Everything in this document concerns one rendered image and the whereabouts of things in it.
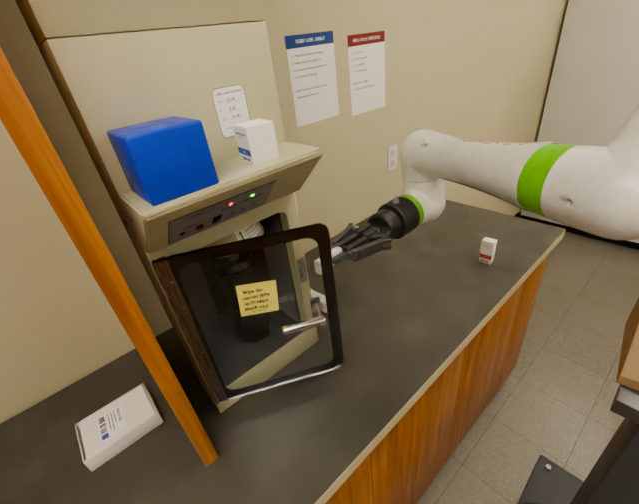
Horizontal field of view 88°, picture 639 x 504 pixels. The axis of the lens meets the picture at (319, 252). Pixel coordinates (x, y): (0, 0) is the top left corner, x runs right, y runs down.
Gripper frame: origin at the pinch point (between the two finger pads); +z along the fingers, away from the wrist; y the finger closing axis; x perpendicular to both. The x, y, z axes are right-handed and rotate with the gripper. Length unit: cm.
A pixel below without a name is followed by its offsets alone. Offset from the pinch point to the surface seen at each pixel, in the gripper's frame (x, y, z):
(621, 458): 58, 57, -41
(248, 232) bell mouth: -6.2, -14.1, 9.6
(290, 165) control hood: -22.0, -0.3, 5.5
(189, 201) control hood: -22.3, -0.2, 23.5
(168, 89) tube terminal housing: -35.5, -11.6, 17.5
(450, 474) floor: 128, 18, -40
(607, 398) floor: 128, 53, -125
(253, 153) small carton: -24.8, -3.6, 10.1
